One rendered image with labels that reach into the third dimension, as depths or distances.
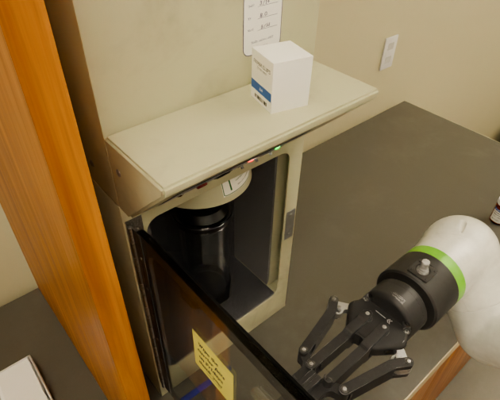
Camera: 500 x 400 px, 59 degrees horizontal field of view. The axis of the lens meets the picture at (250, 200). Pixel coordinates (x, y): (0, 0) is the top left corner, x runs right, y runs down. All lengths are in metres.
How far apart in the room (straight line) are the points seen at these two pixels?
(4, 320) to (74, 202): 0.74
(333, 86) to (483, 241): 0.30
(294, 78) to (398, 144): 1.11
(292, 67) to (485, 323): 0.45
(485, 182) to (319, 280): 0.67
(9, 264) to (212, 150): 0.75
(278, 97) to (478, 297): 0.40
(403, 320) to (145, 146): 0.37
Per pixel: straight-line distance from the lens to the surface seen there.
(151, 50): 0.49
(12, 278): 1.15
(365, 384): 0.55
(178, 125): 0.50
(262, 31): 0.57
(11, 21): 0.33
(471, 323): 0.73
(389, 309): 0.60
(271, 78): 0.50
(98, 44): 0.46
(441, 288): 0.63
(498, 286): 0.72
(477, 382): 2.22
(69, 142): 0.37
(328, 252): 1.15
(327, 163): 1.44
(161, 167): 0.43
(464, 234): 0.69
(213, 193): 0.67
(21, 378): 0.97
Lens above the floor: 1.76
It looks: 40 degrees down
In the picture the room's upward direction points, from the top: 1 degrees clockwise
